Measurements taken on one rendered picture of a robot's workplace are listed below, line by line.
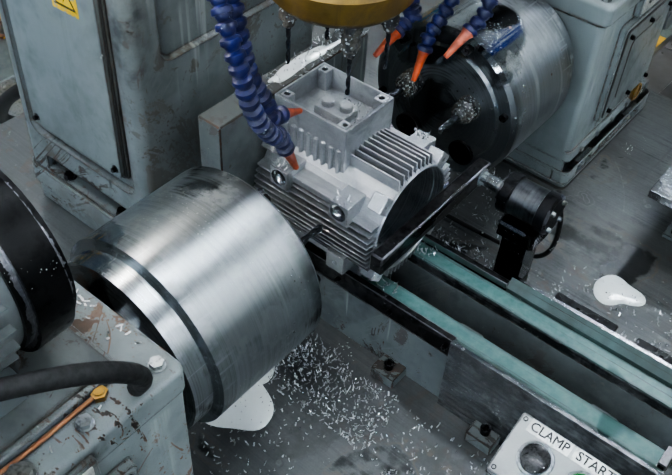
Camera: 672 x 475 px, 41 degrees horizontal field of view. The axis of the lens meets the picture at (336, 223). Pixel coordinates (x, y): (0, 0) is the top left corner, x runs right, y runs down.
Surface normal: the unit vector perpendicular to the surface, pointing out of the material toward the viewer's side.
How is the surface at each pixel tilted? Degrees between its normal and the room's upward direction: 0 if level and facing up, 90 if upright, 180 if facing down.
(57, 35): 90
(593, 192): 0
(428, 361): 90
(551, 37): 43
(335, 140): 90
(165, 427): 90
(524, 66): 51
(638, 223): 0
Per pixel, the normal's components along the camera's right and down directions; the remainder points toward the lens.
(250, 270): 0.56, -0.20
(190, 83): 0.77, 0.47
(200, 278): 0.40, -0.41
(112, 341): 0.05, -0.72
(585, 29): -0.63, 0.52
